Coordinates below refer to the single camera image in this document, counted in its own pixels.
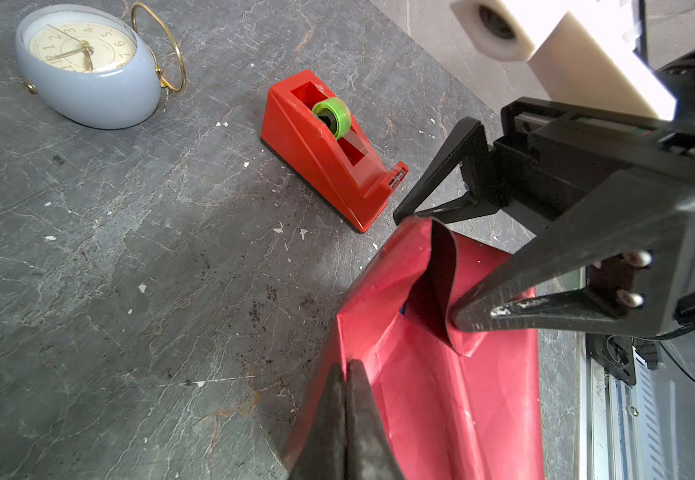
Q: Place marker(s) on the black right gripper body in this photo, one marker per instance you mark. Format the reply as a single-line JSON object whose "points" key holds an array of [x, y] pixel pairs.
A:
{"points": [[551, 155]]}

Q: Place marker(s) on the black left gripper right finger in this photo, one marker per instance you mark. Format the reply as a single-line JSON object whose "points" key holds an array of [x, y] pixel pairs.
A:
{"points": [[368, 455]]}

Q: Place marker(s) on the small round white clock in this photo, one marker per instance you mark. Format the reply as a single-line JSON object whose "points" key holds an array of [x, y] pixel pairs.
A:
{"points": [[91, 67]]}

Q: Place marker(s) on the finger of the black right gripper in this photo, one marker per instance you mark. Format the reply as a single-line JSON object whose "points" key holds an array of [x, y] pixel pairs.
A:
{"points": [[467, 148], [617, 262]]}

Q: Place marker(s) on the dark red wrapping paper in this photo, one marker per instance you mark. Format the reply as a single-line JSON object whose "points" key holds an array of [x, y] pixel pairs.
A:
{"points": [[454, 405]]}

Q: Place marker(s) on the red tape dispenser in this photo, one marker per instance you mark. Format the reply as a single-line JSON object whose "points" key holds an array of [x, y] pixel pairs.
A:
{"points": [[312, 130]]}

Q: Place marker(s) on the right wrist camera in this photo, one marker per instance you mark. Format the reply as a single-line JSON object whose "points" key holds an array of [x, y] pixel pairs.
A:
{"points": [[573, 49]]}

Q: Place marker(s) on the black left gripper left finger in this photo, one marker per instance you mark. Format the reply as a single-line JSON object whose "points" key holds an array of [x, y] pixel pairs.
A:
{"points": [[324, 453]]}

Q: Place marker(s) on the aluminium front rail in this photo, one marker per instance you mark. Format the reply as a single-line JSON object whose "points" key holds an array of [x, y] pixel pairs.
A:
{"points": [[637, 409]]}

